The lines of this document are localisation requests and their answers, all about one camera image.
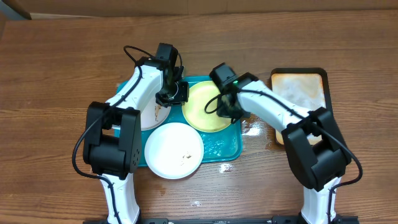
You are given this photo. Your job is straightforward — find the yellow-green plate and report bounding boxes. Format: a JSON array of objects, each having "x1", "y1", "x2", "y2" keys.
[{"x1": 182, "y1": 81, "x2": 231, "y2": 133}]

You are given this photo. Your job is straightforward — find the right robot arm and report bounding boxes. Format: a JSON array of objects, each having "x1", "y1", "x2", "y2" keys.
[{"x1": 210, "y1": 63, "x2": 353, "y2": 223}]

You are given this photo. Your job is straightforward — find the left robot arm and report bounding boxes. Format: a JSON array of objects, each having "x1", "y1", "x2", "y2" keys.
[{"x1": 74, "y1": 43, "x2": 189, "y2": 223}]

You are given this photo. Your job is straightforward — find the black tray with soapy water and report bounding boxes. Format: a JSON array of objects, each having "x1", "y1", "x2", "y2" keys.
[{"x1": 270, "y1": 67, "x2": 333, "y2": 146}]

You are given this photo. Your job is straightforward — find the white plate with sauce streak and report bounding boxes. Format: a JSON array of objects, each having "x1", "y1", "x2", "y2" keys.
[{"x1": 141, "y1": 97, "x2": 171, "y2": 131}]

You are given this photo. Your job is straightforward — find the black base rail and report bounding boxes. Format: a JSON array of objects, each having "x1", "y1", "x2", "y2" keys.
[{"x1": 82, "y1": 215, "x2": 360, "y2": 224}]

